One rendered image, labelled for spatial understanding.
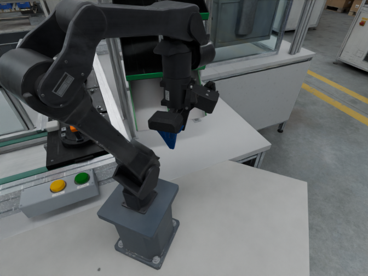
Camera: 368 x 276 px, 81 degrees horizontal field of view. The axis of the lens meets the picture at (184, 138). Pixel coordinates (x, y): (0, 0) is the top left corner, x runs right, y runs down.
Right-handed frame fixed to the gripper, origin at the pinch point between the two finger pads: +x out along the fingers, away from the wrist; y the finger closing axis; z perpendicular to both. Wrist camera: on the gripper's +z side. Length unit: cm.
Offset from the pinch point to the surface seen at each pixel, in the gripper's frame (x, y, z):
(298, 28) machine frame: -6, 159, 47
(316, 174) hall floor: 106, 129, 89
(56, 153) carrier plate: 21, 4, -46
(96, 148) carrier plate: 20.9, 10.5, -34.1
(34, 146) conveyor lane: 26, 10, -64
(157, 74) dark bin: -4.0, 24.2, -14.3
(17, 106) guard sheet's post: 9, 12, -67
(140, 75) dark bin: -3.9, 21.2, -19.2
